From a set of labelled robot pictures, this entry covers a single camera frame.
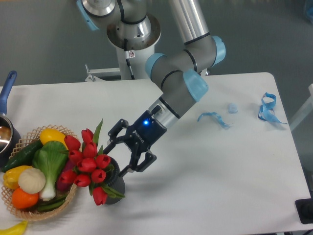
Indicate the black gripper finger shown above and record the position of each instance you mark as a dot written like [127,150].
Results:
[113,135]
[134,164]

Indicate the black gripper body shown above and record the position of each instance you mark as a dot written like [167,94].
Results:
[144,132]

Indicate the dark grey ribbed vase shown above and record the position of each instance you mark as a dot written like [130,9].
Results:
[113,185]

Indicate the red tulip bouquet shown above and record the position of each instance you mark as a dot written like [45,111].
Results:
[91,165]

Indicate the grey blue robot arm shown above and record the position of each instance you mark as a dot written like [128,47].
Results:
[177,76]

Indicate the purple sweet potato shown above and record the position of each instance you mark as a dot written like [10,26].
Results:
[66,178]

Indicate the green bok choy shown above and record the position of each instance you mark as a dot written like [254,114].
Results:
[50,160]

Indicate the yellow squash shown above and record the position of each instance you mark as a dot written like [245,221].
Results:
[50,134]

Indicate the small blue tape strip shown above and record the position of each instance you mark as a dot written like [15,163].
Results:
[218,118]

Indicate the woven wicker basket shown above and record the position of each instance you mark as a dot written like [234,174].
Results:
[31,214]

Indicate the green cucumber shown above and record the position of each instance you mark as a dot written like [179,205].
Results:
[23,157]

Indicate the white garlic bulb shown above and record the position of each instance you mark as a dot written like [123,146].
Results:
[31,180]

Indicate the green bean pods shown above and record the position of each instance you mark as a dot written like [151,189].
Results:
[51,205]

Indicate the yellow bell pepper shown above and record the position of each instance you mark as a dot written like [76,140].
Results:
[10,178]

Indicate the orange fruit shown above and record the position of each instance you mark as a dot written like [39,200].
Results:
[22,200]

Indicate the blue ribbon strip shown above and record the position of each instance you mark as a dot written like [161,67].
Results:
[266,110]

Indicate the yellow banana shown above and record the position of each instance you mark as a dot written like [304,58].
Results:
[17,229]

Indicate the black device at edge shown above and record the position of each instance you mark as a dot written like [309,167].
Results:
[305,210]

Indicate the blue object top right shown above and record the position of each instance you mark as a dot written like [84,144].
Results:
[308,10]

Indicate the white metal table frame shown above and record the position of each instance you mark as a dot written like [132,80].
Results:
[95,75]

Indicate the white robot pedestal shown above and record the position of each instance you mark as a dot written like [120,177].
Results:
[134,44]

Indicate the blue handled saucepan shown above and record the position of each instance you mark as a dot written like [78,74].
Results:
[9,136]

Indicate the white frame right edge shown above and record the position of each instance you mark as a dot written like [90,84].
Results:
[303,111]

